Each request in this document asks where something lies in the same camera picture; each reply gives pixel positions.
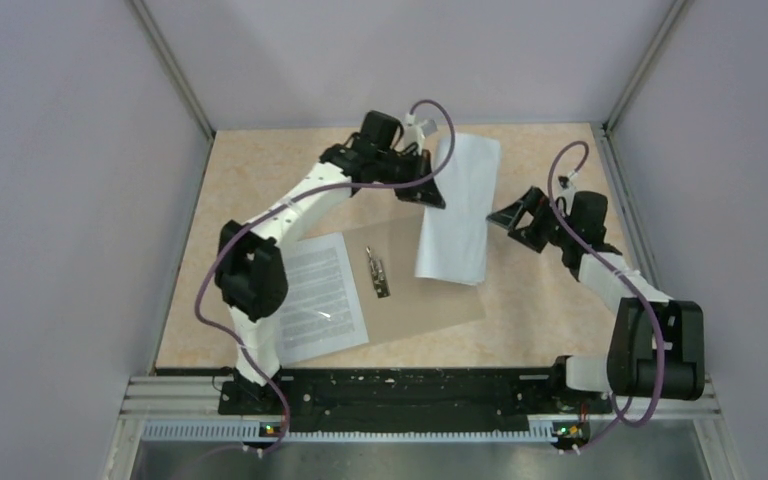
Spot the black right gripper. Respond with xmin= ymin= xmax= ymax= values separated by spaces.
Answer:
xmin=487 ymin=186 xmax=577 ymax=253

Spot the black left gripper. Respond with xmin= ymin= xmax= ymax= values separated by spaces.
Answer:
xmin=377 ymin=149 xmax=446 ymax=210

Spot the white paper sheet stack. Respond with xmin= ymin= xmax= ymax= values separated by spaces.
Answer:
xmin=414 ymin=133 xmax=502 ymax=285

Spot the printed white paper sheet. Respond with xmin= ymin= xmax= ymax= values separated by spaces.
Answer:
xmin=276 ymin=233 xmax=369 ymax=365

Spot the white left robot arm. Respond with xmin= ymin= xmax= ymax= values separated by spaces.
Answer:
xmin=212 ymin=110 xmax=446 ymax=414

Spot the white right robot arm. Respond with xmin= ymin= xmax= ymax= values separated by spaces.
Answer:
xmin=487 ymin=186 xmax=705 ymax=412

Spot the metal folder clip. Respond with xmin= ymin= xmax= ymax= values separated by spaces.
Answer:
xmin=365 ymin=246 xmax=390 ymax=299

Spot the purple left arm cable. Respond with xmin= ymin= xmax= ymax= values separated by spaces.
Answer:
xmin=171 ymin=99 xmax=457 ymax=478

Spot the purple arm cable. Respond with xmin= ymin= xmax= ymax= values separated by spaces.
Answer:
xmin=171 ymin=99 xmax=457 ymax=478
xmin=546 ymin=140 xmax=668 ymax=454

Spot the grey slotted cable duct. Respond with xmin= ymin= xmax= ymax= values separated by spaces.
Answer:
xmin=141 ymin=416 xmax=557 ymax=444

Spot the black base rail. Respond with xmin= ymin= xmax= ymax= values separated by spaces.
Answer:
xmin=218 ymin=366 xmax=611 ymax=434

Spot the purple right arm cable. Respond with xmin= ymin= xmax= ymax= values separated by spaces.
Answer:
xmin=546 ymin=140 xmax=668 ymax=454

